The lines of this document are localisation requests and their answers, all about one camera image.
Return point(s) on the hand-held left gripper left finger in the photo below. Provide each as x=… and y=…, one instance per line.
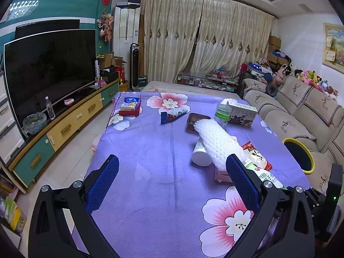
x=103, y=182

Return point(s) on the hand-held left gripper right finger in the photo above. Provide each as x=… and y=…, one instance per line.
x=242, y=182

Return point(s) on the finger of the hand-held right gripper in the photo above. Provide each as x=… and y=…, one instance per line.
x=315, y=200

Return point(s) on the pink box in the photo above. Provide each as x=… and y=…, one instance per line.
x=220, y=176

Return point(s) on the green label drink bottle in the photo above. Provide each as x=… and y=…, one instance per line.
x=266, y=178

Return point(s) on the red snack packet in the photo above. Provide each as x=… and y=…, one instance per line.
x=258, y=156

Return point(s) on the white foam net sleeve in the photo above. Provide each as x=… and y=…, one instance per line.
x=217, y=142

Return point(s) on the yellow rimmed trash bin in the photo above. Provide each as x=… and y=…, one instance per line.
x=298, y=156

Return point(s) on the white plastic bottle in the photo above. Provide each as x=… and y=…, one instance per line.
x=200, y=156

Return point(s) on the white floral tissue carton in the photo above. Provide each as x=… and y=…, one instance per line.
x=243, y=114

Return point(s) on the pink plastic bag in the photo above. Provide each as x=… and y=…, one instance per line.
x=94, y=146

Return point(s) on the teal and yellow tv cabinet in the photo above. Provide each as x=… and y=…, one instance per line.
x=70, y=129

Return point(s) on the purple floral tablecloth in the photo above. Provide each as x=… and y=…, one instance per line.
x=161, y=153

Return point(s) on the clear bottle with green band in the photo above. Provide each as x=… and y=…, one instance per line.
x=222, y=115

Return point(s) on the flat red box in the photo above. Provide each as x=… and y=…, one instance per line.
x=131, y=113

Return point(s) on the beige patterned sofa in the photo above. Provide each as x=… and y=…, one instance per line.
x=290, y=123

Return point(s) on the brown plastic tray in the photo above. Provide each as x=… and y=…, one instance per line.
x=192, y=122

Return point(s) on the blue tissue pack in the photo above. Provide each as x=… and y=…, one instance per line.
x=131, y=103

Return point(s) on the small pink object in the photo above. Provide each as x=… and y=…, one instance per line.
x=68, y=101

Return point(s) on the clear water bottle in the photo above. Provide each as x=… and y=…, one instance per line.
x=50, y=110

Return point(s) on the plastic bag of greens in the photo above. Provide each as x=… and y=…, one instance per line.
x=35, y=123

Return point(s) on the row of books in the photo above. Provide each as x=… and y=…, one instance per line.
x=9, y=201

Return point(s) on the toothpaste tube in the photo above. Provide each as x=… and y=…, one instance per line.
x=173, y=114

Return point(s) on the dark round cushion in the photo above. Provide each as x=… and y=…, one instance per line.
x=271, y=88

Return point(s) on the glass display table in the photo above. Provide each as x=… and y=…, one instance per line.
x=207, y=82

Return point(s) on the black box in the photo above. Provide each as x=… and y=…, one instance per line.
x=110, y=75

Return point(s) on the dark green box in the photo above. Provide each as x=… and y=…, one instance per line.
x=142, y=81

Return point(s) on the white plastic drawer unit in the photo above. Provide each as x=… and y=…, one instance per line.
x=8, y=129

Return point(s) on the red gift box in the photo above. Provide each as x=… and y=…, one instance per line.
x=122, y=72

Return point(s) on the tall white narrow box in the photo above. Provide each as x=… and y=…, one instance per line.
x=97, y=70

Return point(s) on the pile of plush toys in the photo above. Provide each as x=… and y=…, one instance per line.
x=309, y=78

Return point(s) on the blue star print bag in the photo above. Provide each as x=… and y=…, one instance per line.
x=258, y=68

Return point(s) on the black tower fan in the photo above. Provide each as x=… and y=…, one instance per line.
x=134, y=67

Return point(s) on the open cardboard box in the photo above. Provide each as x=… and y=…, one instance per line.
x=107, y=59
x=119, y=61

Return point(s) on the black flat television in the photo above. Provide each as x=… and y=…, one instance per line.
x=48, y=67

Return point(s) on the stack of cardboard boxes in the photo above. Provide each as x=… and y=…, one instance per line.
x=275, y=48

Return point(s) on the beige curtain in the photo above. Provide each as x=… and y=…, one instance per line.
x=169, y=37
x=231, y=32

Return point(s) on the hanging flower decoration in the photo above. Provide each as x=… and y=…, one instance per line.
x=105, y=25

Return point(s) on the white standing air conditioner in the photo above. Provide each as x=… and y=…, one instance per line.
x=125, y=27

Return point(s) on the stack of items on air conditioner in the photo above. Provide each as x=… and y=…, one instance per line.
x=131, y=0

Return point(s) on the framed wall painting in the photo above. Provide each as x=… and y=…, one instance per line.
x=334, y=45

